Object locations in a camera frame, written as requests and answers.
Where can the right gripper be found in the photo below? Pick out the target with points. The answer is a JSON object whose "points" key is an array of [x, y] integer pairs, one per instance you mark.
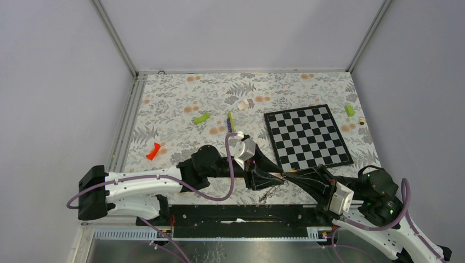
{"points": [[318, 181]]}

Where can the black white chessboard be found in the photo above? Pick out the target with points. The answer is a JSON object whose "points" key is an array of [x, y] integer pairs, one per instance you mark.
{"points": [[303, 138]]}

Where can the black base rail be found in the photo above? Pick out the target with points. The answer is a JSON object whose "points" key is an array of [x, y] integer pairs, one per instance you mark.
{"points": [[241, 221]]}

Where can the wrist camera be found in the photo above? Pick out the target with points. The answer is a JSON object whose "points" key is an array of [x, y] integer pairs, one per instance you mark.
{"points": [[341, 199], [245, 149]]}

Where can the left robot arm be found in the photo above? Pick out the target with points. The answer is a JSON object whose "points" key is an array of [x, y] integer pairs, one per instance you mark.
{"points": [[103, 193]]}

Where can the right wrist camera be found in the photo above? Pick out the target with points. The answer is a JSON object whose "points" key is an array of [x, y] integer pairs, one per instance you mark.
{"points": [[341, 199]]}

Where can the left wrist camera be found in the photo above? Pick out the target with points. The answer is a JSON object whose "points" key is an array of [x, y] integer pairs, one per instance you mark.
{"points": [[245, 149]]}

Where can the small green block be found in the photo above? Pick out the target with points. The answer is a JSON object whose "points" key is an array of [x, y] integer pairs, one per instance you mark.
{"points": [[349, 110]]}

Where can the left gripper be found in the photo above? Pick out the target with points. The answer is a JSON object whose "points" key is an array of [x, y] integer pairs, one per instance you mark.
{"points": [[255, 178]]}

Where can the red curved block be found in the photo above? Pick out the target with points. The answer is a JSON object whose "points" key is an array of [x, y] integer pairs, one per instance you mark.
{"points": [[154, 151]]}

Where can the cream toy block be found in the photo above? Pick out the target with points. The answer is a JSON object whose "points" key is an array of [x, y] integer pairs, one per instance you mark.
{"points": [[243, 105]]}

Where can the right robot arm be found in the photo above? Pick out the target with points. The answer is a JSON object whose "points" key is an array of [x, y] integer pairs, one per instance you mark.
{"points": [[373, 207]]}

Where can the floral table mat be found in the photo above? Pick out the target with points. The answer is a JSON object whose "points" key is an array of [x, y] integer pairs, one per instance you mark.
{"points": [[169, 103]]}

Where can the large silver keyring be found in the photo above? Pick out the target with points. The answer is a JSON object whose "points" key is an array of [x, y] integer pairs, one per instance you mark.
{"points": [[269, 193]]}

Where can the green curved block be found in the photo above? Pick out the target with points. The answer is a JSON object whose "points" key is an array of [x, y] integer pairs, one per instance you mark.
{"points": [[202, 118]]}

